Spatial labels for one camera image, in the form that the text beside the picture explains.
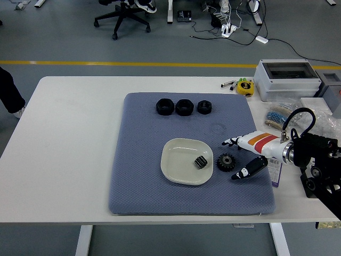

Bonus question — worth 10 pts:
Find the blue-grey quilted mat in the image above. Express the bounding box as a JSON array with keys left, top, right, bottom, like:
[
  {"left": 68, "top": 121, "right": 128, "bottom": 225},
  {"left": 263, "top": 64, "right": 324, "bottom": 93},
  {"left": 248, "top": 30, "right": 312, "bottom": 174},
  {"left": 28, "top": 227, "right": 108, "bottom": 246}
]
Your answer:
[{"left": 108, "top": 92, "right": 277, "bottom": 216}]

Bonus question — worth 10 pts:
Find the small white box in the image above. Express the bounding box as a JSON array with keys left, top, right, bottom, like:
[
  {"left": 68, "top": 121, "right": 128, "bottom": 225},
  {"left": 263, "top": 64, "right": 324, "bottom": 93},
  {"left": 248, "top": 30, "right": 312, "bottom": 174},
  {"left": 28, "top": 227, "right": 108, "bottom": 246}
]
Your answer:
[{"left": 300, "top": 97, "right": 334, "bottom": 116}]

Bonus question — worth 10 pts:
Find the large black hex nut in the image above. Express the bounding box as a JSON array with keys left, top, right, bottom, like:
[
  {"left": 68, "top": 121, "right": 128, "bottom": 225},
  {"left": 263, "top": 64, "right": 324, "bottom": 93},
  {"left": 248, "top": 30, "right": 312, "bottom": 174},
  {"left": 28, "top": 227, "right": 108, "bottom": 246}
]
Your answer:
[
  {"left": 155, "top": 98, "right": 175, "bottom": 116},
  {"left": 175, "top": 99, "right": 195, "bottom": 117}
]

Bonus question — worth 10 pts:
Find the large black gear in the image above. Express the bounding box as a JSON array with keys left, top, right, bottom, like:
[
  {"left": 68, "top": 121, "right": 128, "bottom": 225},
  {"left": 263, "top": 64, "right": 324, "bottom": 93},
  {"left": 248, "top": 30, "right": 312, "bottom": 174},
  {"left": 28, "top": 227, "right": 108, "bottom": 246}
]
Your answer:
[{"left": 216, "top": 153, "right": 236, "bottom": 173}]

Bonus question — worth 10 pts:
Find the black device with screen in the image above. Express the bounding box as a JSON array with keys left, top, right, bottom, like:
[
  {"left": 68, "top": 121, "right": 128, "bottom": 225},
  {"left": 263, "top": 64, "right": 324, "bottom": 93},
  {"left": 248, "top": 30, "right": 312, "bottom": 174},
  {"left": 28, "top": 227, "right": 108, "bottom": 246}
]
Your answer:
[{"left": 177, "top": 10, "right": 192, "bottom": 23}]

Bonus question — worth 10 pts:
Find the white square plate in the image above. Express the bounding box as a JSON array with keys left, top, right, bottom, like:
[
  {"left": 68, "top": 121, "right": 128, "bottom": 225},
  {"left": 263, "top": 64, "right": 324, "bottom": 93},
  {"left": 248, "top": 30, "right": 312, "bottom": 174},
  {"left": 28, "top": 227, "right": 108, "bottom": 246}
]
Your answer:
[{"left": 159, "top": 138, "right": 214, "bottom": 187}]

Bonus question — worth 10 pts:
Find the small black gear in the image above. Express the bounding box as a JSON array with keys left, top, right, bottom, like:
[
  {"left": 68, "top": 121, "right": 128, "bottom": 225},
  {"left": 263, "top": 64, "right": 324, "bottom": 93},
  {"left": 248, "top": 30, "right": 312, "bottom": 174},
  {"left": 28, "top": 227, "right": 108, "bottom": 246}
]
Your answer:
[{"left": 193, "top": 155, "right": 208, "bottom": 170}]

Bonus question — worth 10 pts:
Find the bag of blue resistors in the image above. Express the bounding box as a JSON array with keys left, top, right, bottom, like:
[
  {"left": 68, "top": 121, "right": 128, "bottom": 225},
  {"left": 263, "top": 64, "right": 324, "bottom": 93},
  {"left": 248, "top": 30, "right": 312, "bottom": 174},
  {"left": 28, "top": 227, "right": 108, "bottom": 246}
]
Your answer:
[{"left": 265, "top": 102, "right": 294, "bottom": 131}]

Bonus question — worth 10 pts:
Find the grey electrical enclosure box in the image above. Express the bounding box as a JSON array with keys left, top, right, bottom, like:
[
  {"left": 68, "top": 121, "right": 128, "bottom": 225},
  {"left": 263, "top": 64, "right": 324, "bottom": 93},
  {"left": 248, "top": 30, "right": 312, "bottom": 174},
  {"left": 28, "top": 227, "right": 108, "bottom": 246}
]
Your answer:
[{"left": 253, "top": 59, "right": 321, "bottom": 102}]

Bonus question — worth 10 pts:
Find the black power brick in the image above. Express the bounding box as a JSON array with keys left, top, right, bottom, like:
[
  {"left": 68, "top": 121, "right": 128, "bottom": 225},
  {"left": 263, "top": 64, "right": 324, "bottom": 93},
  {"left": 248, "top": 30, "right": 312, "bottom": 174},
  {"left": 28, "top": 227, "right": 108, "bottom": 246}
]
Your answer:
[{"left": 210, "top": 12, "right": 223, "bottom": 27}]

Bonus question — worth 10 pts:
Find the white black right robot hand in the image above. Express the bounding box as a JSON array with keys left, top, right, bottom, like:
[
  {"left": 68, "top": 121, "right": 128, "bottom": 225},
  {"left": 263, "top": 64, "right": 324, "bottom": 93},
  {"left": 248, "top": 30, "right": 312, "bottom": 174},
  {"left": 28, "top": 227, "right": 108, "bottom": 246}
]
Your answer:
[{"left": 221, "top": 132, "right": 290, "bottom": 181}]

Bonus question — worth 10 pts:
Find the grey device with red button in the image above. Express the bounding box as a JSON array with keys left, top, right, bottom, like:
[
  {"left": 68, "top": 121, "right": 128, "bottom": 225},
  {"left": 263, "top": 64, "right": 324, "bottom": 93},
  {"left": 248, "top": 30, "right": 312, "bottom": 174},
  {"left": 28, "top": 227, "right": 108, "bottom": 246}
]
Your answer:
[{"left": 314, "top": 71, "right": 341, "bottom": 119}]

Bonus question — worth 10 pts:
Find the person's leg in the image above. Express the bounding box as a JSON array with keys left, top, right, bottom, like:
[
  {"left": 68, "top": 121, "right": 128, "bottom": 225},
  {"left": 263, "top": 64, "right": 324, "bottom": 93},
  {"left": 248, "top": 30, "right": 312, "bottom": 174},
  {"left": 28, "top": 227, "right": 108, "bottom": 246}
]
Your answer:
[{"left": 0, "top": 66, "right": 26, "bottom": 114}]

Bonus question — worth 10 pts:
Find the clear plastic bag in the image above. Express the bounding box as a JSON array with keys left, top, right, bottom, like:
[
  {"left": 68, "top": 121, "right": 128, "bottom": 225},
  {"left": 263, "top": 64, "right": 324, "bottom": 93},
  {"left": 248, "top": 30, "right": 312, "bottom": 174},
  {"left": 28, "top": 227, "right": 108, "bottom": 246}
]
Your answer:
[{"left": 289, "top": 109, "right": 341, "bottom": 141}]

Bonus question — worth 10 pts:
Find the purple white card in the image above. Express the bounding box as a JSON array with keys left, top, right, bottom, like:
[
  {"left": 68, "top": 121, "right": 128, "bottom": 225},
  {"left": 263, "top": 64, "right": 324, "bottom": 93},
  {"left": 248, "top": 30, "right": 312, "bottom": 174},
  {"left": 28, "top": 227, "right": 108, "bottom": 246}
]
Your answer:
[{"left": 266, "top": 157, "right": 283, "bottom": 188}]

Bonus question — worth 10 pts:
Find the person's white shoe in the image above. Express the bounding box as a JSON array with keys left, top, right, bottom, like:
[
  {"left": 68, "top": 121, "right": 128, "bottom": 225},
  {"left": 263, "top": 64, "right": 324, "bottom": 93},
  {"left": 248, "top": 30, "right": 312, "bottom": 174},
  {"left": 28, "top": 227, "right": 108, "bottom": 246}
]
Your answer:
[{"left": 13, "top": 106, "right": 27, "bottom": 119}]

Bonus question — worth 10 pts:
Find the white table leg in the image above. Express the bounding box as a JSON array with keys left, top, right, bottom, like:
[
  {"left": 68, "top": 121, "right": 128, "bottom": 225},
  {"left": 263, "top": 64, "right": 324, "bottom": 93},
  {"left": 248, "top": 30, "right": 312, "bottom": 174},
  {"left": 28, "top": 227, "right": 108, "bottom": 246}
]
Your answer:
[
  {"left": 269, "top": 222, "right": 290, "bottom": 256},
  {"left": 75, "top": 225, "right": 94, "bottom": 256}
]

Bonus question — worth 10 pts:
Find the white power strip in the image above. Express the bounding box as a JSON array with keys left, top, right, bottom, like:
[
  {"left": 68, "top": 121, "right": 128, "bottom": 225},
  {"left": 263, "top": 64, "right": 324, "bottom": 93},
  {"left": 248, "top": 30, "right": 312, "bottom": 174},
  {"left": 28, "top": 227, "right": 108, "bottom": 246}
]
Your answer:
[{"left": 221, "top": 23, "right": 238, "bottom": 37}]

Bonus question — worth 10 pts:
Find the small black hex nut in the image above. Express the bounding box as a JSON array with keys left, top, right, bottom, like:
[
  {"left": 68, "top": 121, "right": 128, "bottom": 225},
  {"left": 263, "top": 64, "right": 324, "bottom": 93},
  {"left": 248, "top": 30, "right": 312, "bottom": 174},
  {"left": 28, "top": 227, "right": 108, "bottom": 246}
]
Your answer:
[{"left": 197, "top": 100, "right": 213, "bottom": 115}]

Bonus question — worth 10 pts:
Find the long black floor cable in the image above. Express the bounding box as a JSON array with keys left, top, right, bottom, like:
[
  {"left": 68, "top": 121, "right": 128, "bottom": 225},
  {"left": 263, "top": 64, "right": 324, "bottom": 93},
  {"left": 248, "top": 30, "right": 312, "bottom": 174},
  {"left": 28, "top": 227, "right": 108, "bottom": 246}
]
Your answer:
[{"left": 190, "top": 34, "right": 341, "bottom": 66}]

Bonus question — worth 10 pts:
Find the yellowish part under table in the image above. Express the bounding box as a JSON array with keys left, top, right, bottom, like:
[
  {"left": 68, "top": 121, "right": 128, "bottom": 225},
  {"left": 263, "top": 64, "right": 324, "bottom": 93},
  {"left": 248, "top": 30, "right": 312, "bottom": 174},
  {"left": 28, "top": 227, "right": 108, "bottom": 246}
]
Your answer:
[{"left": 315, "top": 221, "right": 341, "bottom": 229}]

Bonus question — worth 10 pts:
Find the yellow tape measure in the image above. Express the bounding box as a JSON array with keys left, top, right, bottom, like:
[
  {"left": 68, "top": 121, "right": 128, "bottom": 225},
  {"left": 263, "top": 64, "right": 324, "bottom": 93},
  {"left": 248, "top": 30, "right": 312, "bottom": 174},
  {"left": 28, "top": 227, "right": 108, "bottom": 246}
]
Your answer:
[{"left": 236, "top": 81, "right": 255, "bottom": 96}]

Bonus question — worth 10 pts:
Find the black office chair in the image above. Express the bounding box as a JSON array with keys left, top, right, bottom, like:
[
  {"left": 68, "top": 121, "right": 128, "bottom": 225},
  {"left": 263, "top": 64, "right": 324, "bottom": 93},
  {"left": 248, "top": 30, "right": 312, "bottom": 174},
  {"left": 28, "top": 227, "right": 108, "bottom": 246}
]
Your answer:
[{"left": 93, "top": 0, "right": 151, "bottom": 41}]

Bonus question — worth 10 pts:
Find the dark white sneaker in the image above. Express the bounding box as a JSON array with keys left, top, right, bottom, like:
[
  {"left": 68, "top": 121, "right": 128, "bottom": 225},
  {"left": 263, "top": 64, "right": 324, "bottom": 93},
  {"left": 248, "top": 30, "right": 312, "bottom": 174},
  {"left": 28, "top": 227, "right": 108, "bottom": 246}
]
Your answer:
[{"left": 134, "top": 0, "right": 157, "bottom": 13}]

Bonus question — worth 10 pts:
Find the black white base plate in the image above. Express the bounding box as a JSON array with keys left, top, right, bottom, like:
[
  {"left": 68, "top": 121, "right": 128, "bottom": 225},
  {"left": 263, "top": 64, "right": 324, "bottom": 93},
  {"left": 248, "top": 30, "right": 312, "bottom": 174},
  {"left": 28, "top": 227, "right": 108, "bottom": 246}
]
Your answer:
[{"left": 298, "top": 165, "right": 320, "bottom": 198}]

